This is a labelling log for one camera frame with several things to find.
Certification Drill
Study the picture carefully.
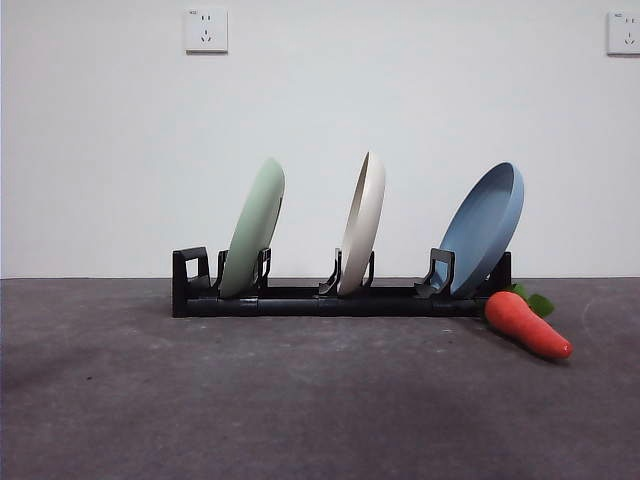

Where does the green plate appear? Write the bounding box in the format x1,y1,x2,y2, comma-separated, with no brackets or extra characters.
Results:
219,157,286,300

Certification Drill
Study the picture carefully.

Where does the orange toy carrot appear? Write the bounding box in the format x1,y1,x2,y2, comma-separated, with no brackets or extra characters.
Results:
483,283,574,360

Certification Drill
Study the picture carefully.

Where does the cream plate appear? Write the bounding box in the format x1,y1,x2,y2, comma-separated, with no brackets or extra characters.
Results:
337,150,387,296

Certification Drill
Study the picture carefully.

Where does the black plate rack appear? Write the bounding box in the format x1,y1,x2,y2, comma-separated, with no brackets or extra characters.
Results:
171,246,512,319

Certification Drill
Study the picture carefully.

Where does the blue plate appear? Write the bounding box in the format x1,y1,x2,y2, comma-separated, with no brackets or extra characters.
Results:
437,161,525,297

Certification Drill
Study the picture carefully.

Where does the white wall socket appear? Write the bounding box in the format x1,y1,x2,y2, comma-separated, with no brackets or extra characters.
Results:
185,8,229,55
606,10,640,56

